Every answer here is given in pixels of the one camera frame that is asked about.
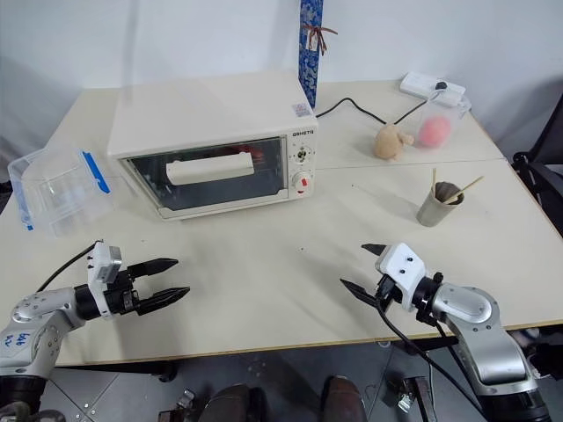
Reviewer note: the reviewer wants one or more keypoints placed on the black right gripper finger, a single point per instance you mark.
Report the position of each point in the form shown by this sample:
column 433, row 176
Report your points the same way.
column 376, row 249
column 360, row 291

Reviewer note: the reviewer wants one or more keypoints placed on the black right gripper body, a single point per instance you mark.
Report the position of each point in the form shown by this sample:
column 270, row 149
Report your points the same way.
column 388, row 293

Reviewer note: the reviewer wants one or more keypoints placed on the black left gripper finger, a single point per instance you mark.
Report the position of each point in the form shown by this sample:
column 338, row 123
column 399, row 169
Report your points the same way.
column 154, row 266
column 165, row 299

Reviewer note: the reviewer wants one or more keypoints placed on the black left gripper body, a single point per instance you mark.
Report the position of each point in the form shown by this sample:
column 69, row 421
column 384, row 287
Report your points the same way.
column 122, row 295

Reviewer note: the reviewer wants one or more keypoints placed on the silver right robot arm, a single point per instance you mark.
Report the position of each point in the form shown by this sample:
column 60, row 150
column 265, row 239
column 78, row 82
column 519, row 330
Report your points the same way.
column 479, row 321

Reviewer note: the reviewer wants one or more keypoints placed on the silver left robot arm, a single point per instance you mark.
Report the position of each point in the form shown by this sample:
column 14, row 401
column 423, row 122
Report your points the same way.
column 33, row 321

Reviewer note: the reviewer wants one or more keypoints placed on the white knob with red marker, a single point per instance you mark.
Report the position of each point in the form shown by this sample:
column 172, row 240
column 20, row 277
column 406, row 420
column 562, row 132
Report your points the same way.
column 301, row 182

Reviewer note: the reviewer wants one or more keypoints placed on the small printed label sticker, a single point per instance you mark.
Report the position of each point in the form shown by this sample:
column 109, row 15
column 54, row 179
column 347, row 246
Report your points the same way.
column 300, row 108

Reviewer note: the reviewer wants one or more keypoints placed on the cream toaster oven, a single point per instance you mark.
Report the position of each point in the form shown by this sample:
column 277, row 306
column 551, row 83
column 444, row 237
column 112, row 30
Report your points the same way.
column 206, row 110

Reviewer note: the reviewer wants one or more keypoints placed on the grey metal cup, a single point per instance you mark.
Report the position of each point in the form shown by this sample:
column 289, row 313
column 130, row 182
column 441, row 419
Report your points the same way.
column 435, row 213

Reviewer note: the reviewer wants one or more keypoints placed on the wooden stick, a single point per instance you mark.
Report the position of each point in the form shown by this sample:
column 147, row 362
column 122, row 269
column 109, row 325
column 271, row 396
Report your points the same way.
column 434, row 182
column 466, row 186

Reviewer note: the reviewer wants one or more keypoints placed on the beige plush toy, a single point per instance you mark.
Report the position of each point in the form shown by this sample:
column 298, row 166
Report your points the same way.
column 389, row 140

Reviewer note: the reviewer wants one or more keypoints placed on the dark rounded brown shape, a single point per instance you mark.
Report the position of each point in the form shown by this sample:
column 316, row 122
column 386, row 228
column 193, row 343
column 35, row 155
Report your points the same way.
column 343, row 400
column 237, row 404

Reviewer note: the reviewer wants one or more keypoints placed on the clear container with blue clips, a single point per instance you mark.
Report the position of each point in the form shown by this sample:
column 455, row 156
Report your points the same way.
column 57, row 193

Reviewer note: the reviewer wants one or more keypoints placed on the pink peach toy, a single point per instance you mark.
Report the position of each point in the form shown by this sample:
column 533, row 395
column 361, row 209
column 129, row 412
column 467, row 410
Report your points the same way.
column 434, row 131

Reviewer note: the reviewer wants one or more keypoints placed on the clear plastic measuring cup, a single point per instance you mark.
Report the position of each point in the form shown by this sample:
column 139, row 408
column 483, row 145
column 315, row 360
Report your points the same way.
column 440, row 112

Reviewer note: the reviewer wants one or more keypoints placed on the white power strip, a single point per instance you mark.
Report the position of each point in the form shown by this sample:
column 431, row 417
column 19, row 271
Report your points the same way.
column 420, row 83

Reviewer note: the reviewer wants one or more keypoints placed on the black power plug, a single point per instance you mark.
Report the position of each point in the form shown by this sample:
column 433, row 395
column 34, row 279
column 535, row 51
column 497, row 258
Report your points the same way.
column 441, row 85

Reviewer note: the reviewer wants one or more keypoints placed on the black chair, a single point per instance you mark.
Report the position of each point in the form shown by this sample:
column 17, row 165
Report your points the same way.
column 538, row 176

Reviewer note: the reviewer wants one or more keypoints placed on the blue patterned tall box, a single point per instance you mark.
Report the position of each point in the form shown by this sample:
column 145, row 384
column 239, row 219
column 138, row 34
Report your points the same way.
column 310, row 66

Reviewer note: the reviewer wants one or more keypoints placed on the brown ribbon tassel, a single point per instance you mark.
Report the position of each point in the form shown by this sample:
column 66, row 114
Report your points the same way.
column 320, row 36

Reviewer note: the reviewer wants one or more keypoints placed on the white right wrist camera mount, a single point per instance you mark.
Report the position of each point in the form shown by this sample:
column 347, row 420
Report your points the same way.
column 402, row 266

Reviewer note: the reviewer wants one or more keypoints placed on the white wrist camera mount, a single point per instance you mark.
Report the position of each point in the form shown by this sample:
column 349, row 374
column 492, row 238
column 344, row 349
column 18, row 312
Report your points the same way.
column 104, row 264
column 402, row 266

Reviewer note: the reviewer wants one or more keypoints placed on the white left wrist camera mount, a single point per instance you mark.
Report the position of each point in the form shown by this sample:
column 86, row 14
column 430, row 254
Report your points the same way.
column 104, row 264

